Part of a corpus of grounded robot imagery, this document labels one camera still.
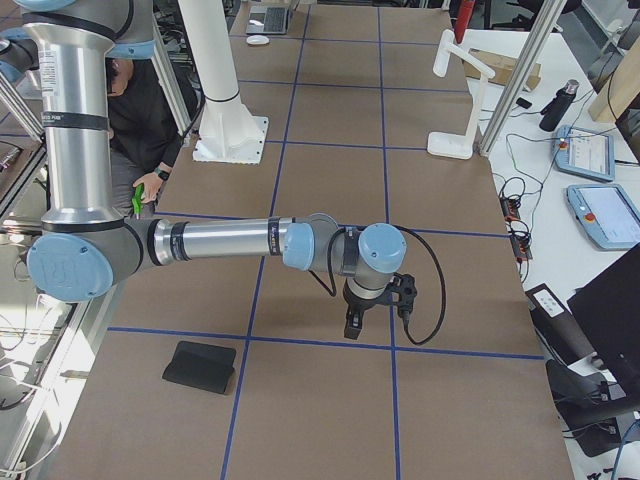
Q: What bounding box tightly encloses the blue teach pendant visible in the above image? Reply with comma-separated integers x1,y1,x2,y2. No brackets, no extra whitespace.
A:
552,125,615,182
566,183,639,251

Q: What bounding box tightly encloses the upper blue teach pendant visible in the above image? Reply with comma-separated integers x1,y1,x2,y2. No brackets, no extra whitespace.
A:
552,125,615,182

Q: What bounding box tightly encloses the green handheld tool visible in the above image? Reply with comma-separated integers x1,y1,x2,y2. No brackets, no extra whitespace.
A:
131,183,144,219

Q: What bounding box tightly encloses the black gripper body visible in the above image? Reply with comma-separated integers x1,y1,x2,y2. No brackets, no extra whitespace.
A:
343,283,394,316

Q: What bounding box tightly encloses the black mouse pad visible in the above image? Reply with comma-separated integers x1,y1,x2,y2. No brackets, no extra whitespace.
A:
162,340,236,394

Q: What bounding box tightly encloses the lower blue teach pendant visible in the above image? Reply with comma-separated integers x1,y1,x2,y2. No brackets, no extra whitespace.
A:
566,183,639,251

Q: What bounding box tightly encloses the black monitor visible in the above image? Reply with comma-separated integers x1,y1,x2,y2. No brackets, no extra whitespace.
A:
546,246,639,457

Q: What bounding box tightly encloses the grey laptop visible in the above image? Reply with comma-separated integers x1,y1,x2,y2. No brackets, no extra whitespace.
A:
245,1,294,35

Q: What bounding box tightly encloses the aluminium frame post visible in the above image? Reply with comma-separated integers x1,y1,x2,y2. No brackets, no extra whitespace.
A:
478,0,567,157

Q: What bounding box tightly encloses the black power adapter box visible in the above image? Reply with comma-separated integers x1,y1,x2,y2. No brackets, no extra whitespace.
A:
525,283,595,364

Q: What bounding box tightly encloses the cardboard box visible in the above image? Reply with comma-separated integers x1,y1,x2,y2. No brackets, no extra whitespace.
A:
469,48,541,92

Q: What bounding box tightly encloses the seated person in black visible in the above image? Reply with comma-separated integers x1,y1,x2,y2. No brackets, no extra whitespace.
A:
105,58,183,216

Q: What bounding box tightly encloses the white computer mouse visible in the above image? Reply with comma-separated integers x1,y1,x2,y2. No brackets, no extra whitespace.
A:
246,35,270,46

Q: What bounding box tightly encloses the white desk lamp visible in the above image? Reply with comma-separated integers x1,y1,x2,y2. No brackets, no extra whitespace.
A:
426,29,496,160

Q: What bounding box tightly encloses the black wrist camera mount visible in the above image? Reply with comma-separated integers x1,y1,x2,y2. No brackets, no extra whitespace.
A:
387,273,417,325

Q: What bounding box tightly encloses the red cylinder object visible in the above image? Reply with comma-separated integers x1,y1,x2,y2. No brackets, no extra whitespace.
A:
454,0,475,44

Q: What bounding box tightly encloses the white pedestal column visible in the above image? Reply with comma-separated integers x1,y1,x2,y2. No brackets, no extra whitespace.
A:
179,0,269,165

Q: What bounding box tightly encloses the black water bottle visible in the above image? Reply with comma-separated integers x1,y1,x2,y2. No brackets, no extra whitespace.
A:
539,79,580,132

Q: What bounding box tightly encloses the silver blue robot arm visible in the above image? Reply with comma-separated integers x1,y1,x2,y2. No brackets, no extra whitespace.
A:
21,1,416,339

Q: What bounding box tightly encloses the black orange usb hub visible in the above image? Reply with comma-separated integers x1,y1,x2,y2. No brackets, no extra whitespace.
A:
499,196,532,263

